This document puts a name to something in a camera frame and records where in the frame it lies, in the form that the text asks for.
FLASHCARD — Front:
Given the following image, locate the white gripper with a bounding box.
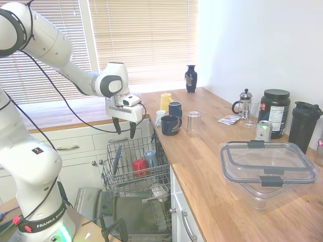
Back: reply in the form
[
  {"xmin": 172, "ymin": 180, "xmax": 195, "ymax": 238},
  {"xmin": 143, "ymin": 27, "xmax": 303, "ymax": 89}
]
[{"xmin": 105, "ymin": 97, "xmax": 143, "ymax": 140}]

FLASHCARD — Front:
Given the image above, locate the red speckled mug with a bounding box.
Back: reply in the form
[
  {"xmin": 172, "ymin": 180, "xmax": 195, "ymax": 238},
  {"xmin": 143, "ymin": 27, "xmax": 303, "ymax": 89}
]
[{"xmin": 132, "ymin": 158, "xmax": 150, "ymax": 178}]

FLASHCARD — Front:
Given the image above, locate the grey mug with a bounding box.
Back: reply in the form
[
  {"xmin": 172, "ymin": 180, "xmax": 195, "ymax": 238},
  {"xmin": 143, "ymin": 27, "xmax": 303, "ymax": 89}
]
[{"xmin": 143, "ymin": 150, "xmax": 159, "ymax": 169}]

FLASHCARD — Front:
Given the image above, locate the navy mug with print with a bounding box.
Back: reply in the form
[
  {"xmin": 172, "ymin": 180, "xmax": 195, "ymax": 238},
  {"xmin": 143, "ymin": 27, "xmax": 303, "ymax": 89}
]
[{"xmin": 160, "ymin": 115, "xmax": 183, "ymax": 136}]

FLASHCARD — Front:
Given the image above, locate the built-in dishwasher body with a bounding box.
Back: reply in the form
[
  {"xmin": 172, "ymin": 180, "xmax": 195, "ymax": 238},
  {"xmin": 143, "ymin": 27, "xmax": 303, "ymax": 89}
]
[{"xmin": 148, "ymin": 119, "xmax": 174, "ymax": 242}]

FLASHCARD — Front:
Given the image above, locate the yellow mug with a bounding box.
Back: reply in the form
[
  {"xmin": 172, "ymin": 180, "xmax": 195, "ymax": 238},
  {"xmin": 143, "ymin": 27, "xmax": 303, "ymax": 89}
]
[{"xmin": 160, "ymin": 93, "xmax": 174, "ymax": 113}]

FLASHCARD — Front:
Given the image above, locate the plain navy mug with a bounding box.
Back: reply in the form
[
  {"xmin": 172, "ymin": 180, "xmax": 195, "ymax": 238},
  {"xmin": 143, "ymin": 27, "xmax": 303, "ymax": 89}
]
[{"xmin": 168, "ymin": 101, "xmax": 183, "ymax": 118}]

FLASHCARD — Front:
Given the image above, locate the stainless dishwasher door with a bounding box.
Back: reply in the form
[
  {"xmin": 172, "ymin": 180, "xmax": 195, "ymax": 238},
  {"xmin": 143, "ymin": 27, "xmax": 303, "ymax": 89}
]
[{"xmin": 73, "ymin": 188, "xmax": 173, "ymax": 242}]

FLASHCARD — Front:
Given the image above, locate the dark round plate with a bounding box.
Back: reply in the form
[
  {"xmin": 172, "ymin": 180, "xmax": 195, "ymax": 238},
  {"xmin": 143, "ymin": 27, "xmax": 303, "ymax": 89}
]
[{"xmin": 112, "ymin": 145, "xmax": 123, "ymax": 176}]

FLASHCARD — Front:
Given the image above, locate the small white cup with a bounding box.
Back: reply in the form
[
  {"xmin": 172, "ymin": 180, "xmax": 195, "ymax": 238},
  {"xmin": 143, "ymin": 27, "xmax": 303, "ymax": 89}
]
[{"xmin": 155, "ymin": 110, "xmax": 167, "ymax": 127}]

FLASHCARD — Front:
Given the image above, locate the white kitchen cabinet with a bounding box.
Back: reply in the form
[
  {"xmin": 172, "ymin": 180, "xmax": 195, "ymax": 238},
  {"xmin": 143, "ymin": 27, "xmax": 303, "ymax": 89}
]
[
  {"xmin": 0, "ymin": 117, "xmax": 155, "ymax": 205},
  {"xmin": 169, "ymin": 163, "xmax": 205, "ymax": 242}
]

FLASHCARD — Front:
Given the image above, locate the short clear glass tumbler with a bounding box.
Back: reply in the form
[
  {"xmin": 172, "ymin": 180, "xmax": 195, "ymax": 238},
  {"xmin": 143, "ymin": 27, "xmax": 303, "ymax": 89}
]
[{"xmin": 186, "ymin": 111, "xmax": 202, "ymax": 135}]

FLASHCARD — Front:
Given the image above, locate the white bowl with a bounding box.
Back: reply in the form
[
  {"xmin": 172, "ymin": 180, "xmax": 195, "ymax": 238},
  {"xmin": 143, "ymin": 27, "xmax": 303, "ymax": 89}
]
[{"xmin": 150, "ymin": 183, "xmax": 169, "ymax": 202}]

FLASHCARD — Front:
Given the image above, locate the dark blue painted vase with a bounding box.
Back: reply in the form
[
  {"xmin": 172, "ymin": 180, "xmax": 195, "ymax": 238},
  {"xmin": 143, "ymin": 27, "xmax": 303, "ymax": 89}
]
[{"xmin": 185, "ymin": 65, "xmax": 197, "ymax": 94}]

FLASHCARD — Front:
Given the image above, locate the wide beige window blind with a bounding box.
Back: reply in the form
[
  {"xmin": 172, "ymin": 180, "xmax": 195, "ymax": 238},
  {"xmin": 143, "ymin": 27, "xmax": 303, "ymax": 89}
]
[{"xmin": 88, "ymin": 0, "xmax": 199, "ymax": 93}]

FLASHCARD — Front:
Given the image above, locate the narrow beige window blind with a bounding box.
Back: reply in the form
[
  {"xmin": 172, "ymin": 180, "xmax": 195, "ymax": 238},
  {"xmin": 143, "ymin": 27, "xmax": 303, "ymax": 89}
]
[{"xmin": 0, "ymin": 0, "xmax": 93, "ymax": 105}]

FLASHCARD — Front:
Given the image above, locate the glass french press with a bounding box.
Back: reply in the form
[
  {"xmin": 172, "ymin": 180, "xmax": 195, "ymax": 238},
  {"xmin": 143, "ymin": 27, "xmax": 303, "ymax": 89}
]
[{"xmin": 231, "ymin": 88, "xmax": 254, "ymax": 119}]

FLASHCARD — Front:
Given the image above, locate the tall clear drinking glass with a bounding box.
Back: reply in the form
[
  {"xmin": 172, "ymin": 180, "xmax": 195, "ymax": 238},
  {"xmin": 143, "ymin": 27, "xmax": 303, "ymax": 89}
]
[{"xmin": 244, "ymin": 99, "xmax": 260, "ymax": 129}]

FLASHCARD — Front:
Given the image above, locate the green white drink can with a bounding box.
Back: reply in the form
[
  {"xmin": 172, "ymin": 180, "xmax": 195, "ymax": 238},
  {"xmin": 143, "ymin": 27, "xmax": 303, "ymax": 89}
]
[{"xmin": 254, "ymin": 120, "xmax": 274, "ymax": 142}]

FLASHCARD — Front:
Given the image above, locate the clear plastic lidded container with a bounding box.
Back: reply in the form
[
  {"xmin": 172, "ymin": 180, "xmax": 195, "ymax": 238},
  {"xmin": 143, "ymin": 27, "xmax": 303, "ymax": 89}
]
[{"xmin": 219, "ymin": 140, "xmax": 320, "ymax": 211}]

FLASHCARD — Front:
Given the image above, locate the black protein powder tub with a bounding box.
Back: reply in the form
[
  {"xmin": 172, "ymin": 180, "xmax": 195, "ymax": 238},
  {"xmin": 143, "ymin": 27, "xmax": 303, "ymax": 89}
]
[{"xmin": 257, "ymin": 89, "xmax": 291, "ymax": 139}]

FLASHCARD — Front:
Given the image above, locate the black shaker bottle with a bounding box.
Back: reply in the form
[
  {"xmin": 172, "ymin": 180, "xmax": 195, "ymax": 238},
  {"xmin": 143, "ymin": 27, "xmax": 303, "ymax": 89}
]
[{"xmin": 288, "ymin": 101, "xmax": 323, "ymax": 155}]

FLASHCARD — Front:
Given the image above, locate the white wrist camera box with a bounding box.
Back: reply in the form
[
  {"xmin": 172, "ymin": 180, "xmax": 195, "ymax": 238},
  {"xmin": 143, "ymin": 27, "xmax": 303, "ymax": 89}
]
[{"xmin": 122, "ymin": 95, "xmax": 141, "ymax": 107}]

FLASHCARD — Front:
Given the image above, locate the grey wire dishwasher rack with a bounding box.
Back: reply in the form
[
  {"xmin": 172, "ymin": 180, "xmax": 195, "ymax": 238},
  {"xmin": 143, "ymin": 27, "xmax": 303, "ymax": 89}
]
[{"xmin": 101, "ymin": 136, "xmax": 171, "ymax": 198}]

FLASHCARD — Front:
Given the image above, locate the wire dishwasher rack with bowl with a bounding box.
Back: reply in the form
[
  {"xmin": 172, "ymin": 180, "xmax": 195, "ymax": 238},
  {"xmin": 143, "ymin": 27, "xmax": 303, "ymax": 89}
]
[{"xmin": 141, "ymin": 181, "xmax": 173, "ymax": 228}]

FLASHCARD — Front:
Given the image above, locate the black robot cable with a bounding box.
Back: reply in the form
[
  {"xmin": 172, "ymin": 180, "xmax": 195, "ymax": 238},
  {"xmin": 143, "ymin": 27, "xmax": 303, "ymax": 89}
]
[{"xmin": 0, "ymin": 0, "xmax": 147, "ymax": 227}]

